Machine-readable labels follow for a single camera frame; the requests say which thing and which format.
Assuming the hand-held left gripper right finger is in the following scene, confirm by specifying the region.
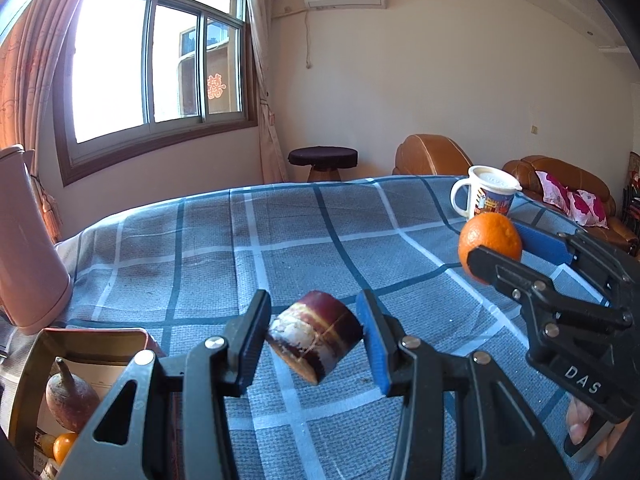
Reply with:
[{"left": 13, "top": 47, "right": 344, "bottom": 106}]
[{"left": 355, "top": 290, "right": 571, "bottom": 480}]

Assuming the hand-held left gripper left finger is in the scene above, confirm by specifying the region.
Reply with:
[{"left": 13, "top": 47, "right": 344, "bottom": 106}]
[{"left": 60, "top": 289, "right": 272, "bottom": 480}]

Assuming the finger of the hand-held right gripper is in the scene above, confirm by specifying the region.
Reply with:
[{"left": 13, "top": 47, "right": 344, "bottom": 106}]
[
  {"left": 515, "top": 221, "right": 636, "bottom": 306},
  {"left": 466, "top": 245, "right": 632, "bottom": 338}
]

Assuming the large orange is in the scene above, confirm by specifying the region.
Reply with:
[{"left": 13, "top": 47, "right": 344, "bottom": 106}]
[{"left": 458, "top": 212, "right": 522, "bottom": 286}]

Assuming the dark banded sugarcane piece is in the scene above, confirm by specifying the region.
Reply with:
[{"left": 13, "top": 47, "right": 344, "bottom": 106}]
[{"left": 266, "top": 290, "right": 363, "bottom": 386}]

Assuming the rectangular metal tin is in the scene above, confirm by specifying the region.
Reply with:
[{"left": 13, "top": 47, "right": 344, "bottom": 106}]
[{"left": 7, "top": 327, "right": 176, "bottom": 480}]

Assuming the small orange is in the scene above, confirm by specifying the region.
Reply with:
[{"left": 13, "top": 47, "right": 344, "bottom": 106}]
[{"left": 52, "top": 432, "right": 80, "bottom": 466}]

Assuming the person's right hand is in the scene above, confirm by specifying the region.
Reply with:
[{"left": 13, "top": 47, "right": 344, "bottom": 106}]
[{"left": 566, "top": 394, "right": 633, "bottom": 463}]

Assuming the pink floral pillow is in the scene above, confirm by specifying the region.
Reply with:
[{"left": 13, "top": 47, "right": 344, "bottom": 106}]
[{"left": 535, "top": 170, "right": 611, "bottom": 230}]

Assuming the white printed mug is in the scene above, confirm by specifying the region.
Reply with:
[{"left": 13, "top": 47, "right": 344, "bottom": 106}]
[{"left": 450, "top": 165, "right": 523, "bottom": 221}]

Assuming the brown leather sofa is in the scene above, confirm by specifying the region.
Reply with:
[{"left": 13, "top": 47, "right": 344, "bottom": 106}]
[{"left": 501, "top": 155, "right": 640, "bottom": 258}]

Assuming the blue plaid tablecloth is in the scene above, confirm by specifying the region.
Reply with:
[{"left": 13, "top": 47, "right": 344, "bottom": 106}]
[{"left": 0, "top": 175, "right": 640, "bottom": 480}]

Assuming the dark cabinet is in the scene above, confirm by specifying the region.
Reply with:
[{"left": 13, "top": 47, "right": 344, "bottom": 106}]
[{"left": 622, "top": 151, "right": 640, "bottom": 226}]

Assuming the brown leather armchair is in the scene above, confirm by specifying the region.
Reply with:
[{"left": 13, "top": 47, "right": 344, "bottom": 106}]
[{"left": 392, "top": 134, "right": 473, "bottom": 177}]

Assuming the printed leaflet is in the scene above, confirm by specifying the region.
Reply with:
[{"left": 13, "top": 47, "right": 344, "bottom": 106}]
[{"left": 37, "top": 355, "right": 131, "bottom": 436}]

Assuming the round dark stool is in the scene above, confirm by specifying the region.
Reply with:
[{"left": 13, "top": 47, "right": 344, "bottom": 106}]
[{"left": 287, "top": 146, "right": 359, "bottom": 182}]

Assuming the pink electric kettle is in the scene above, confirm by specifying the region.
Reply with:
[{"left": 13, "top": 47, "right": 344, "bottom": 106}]
[{"left": 0, "top": 144, "right": 72, "bottom": 335}]

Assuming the narrow pink curtain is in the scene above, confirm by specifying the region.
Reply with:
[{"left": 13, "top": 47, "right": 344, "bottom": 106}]
[{"left": 245, "top": 0, "right": 290, "bottom": 184}]

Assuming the sliding window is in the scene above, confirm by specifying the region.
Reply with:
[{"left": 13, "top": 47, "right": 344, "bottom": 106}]
[{"left": 52, "top": 0, "right": 258, "bottom": 186}]

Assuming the wide pink curtain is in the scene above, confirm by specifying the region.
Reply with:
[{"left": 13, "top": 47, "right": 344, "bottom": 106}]
[{"left": 0, "top": 0, "right": 108, "bottom": 243}]

